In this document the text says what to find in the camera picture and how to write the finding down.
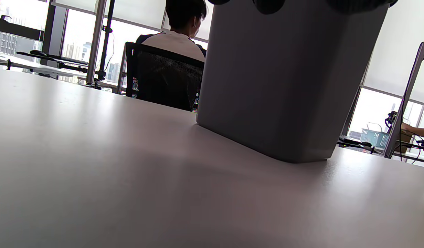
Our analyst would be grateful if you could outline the person's left hand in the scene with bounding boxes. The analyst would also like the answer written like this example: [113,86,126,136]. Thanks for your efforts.
[208,0,399,15]

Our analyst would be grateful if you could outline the grey plastic bin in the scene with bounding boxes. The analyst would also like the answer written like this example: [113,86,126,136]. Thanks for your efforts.
[196,0,391,163]

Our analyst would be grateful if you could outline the another person's forearm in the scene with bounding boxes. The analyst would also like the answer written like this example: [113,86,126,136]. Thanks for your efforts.
[401,123,424,140]

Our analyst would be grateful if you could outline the black mesh office chair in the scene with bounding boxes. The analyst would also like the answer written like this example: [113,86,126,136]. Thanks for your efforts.
[124,41,205,112]

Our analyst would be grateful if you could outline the black stand pole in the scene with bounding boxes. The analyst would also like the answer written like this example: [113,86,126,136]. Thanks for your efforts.
[94,0,116,91]

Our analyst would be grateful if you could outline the blue plastic basket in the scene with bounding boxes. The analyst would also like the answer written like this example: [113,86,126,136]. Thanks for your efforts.
[360,128,391,148]

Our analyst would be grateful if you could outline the black keyboard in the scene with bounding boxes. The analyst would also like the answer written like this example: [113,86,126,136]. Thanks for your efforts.
[47,54,89,66]

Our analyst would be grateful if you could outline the white desk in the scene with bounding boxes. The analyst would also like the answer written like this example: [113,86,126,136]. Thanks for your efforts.
[0,52,89,80]

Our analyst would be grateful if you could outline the aluminium frame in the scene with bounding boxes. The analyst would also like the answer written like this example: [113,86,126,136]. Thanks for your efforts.
[384,41,424,159]

